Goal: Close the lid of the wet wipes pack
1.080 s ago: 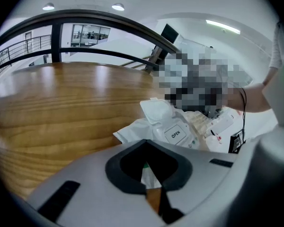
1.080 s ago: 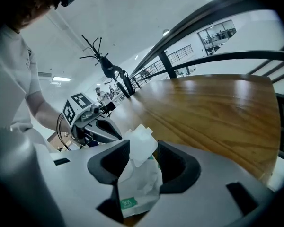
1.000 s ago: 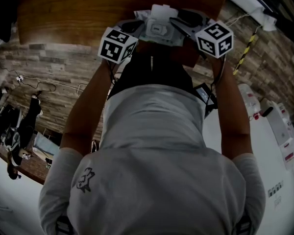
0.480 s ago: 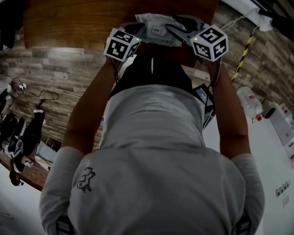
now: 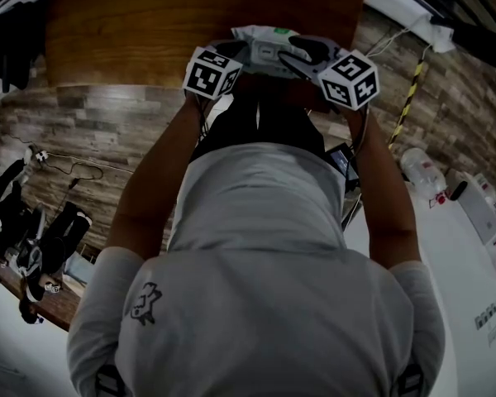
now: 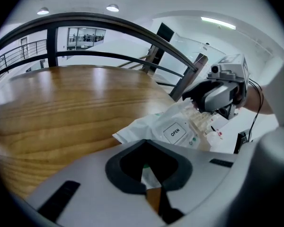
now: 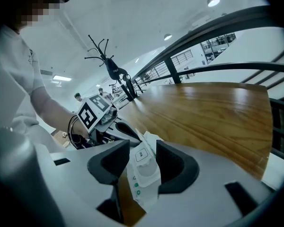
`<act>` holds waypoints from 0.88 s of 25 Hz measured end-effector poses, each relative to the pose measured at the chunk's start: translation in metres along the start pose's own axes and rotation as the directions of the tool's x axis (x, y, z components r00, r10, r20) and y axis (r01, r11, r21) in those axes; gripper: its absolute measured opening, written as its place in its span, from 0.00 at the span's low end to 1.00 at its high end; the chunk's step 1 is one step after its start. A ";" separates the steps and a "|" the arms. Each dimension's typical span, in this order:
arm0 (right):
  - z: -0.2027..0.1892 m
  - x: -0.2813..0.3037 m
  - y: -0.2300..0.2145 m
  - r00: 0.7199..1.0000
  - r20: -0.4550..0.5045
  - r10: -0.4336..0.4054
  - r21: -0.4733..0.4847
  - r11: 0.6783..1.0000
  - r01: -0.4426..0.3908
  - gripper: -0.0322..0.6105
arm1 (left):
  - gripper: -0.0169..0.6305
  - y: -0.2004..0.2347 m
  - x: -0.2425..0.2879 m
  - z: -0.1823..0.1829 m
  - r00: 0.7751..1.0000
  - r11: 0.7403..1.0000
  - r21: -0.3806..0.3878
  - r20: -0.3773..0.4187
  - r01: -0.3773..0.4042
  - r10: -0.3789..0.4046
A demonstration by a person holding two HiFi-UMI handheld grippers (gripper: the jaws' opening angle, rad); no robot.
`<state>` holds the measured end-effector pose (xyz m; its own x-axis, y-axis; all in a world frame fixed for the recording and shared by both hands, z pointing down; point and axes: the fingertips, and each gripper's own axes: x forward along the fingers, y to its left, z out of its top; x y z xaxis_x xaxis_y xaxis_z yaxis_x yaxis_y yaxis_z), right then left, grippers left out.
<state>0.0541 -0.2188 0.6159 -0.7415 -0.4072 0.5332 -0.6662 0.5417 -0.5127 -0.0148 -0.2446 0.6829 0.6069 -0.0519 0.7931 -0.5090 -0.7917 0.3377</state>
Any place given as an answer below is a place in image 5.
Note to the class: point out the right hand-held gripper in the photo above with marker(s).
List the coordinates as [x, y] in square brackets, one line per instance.
[349, 81]

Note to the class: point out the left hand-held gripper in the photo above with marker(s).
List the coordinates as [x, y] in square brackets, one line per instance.
[213, 73]

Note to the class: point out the white lidded wet wipe pack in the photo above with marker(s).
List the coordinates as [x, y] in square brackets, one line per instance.
[260, 33]

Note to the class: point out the person's right forearm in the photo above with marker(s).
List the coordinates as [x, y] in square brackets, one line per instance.
[384, 205]

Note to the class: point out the person's left forearm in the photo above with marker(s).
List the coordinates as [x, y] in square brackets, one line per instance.
[149, 188]

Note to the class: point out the person's black trousers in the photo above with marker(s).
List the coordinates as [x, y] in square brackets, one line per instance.
[231, 122]

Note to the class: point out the white floor ledge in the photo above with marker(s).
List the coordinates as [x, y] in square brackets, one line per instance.
[401, 8]

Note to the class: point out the yellow black hazard strip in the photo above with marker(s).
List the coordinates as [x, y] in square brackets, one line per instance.
[404, 110]

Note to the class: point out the brown wooden table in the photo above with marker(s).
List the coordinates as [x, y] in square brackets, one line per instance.
[128, 27]

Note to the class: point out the clear plastic water jug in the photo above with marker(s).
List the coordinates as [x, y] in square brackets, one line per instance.
[419, 172]

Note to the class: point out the white power strip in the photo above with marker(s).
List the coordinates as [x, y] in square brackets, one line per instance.
[42, 155]

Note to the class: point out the person's light t-shirt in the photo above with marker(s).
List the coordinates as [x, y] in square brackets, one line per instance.
[252, 283]

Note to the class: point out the large white table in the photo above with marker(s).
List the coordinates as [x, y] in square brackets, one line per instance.
[450, 325]

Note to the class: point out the cluttered brown wooden desk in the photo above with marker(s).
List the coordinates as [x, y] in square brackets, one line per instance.
[58, 308]

